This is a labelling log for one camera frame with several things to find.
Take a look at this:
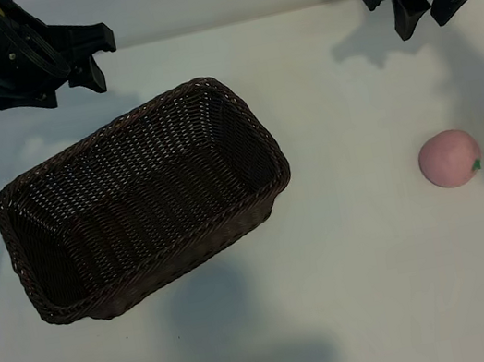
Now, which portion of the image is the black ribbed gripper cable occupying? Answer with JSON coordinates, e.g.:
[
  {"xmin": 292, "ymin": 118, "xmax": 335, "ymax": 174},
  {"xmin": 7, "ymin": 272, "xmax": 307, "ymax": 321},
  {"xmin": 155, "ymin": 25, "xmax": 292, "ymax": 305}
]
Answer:
[{"xmin": 0, "ymin": 0, "xmax": 73, "ymax": 89}]

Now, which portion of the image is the pink peach with green leaf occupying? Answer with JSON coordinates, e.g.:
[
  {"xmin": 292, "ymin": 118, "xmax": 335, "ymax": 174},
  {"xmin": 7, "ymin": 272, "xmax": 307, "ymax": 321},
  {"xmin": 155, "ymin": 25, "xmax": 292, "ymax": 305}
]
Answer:
[{"xmin": 413, "ymin": 124, "xmax": 484, "ymax": 195}]

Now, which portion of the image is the dark brown woven basket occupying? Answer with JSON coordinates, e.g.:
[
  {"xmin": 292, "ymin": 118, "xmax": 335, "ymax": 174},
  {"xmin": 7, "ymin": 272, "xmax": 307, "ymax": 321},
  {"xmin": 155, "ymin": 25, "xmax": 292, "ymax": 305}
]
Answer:
[{"xmin": 0, "ymin": 62, "xmax": 312, "ymax": 338}]

